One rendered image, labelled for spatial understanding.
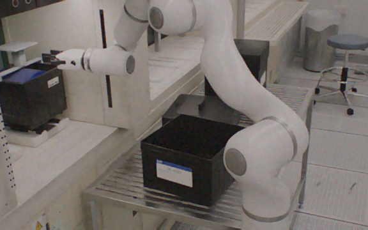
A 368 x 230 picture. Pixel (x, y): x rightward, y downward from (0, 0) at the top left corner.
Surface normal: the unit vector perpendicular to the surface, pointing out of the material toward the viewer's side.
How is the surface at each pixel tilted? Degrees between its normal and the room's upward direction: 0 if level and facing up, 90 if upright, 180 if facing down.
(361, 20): 90
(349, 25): 90
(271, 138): 36
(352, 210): 0
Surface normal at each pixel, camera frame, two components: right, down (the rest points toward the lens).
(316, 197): -0.03, -0.91
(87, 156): 0.92, 0.14
